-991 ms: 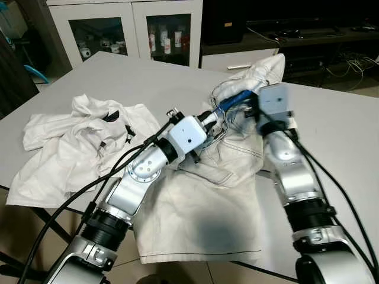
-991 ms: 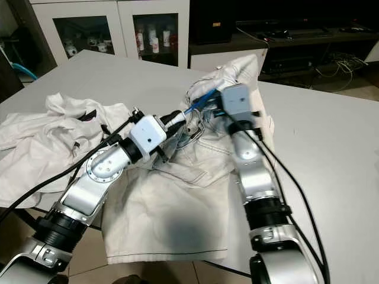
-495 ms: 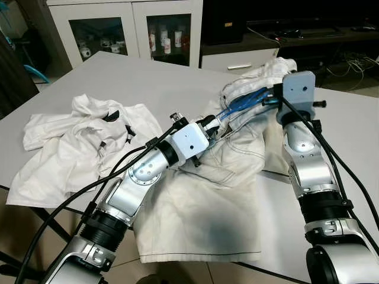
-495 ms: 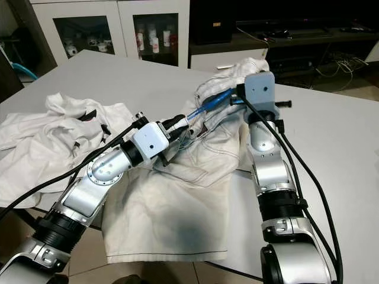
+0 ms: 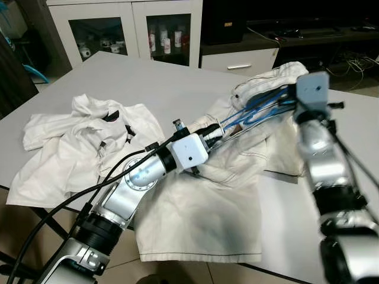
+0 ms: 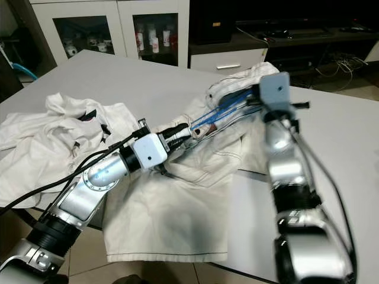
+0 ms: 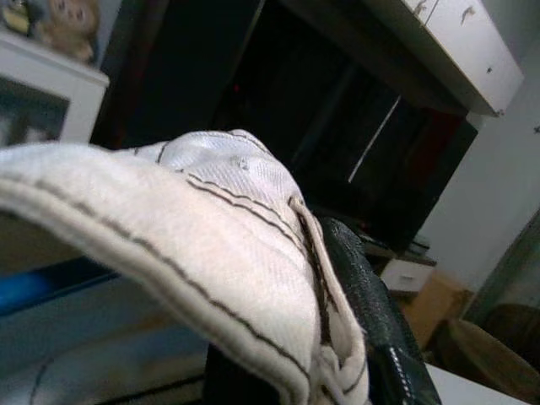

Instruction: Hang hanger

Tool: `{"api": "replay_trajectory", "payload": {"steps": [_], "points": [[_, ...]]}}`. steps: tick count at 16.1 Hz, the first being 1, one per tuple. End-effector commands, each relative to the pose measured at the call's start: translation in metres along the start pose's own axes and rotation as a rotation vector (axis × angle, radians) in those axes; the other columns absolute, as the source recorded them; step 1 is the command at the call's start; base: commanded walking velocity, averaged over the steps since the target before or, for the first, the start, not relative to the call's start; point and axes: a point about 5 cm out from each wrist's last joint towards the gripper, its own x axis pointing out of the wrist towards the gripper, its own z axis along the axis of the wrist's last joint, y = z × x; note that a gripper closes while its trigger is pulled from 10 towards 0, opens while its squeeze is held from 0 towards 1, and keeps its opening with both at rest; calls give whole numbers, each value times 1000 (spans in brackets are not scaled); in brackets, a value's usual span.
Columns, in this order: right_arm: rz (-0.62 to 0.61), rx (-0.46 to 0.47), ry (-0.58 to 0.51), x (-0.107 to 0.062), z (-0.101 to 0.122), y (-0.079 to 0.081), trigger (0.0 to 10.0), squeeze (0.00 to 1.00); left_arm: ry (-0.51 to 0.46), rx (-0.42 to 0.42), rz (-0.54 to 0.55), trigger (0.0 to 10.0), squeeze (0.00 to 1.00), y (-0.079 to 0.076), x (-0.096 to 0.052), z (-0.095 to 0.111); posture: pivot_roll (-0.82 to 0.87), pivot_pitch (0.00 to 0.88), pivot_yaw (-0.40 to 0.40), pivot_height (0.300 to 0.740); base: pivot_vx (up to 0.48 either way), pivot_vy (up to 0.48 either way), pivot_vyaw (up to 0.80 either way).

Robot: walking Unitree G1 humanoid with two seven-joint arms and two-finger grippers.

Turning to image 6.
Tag blue plastic hanger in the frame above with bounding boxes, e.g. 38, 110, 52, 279
191, 86, 264, 132

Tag white drawer unit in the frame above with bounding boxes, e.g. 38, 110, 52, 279
188, 47, 268, 75

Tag black TV stand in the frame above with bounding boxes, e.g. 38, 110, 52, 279
188, 0, 379, 89

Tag teal chair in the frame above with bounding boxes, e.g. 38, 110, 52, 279
9, 59, 37, 80

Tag white glass door cabinet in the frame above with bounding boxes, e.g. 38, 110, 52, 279
30, 0, 190, 67

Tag white crumpled jacket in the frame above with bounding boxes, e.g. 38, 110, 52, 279
0, 92, 137, 209

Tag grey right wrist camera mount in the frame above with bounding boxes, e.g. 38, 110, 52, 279
259, 71, 292, 116

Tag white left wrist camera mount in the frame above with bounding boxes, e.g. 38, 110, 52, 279
131, 131, 168, 169

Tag white cable bundle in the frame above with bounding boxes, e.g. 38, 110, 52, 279
314, 50, 368, 78

